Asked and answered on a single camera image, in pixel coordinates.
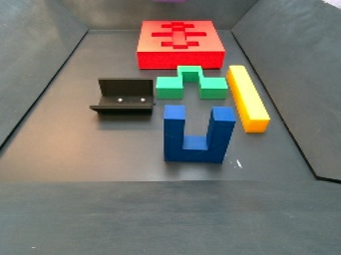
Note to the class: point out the blue U-shaped block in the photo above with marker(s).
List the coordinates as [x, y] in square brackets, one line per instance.
[197, 148]

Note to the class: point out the purple U-shaped block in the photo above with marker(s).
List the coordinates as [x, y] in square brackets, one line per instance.
[169, 1]

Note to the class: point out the red slotted board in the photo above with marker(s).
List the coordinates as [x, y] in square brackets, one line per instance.
[179, 43]

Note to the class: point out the yellow long bar block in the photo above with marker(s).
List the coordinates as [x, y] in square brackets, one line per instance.
[252, 110]

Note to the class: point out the green stepped block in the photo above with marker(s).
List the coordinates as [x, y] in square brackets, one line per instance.
[212, 87]

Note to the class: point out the black angle bracket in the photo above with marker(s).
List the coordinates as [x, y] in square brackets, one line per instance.
[126, 96]

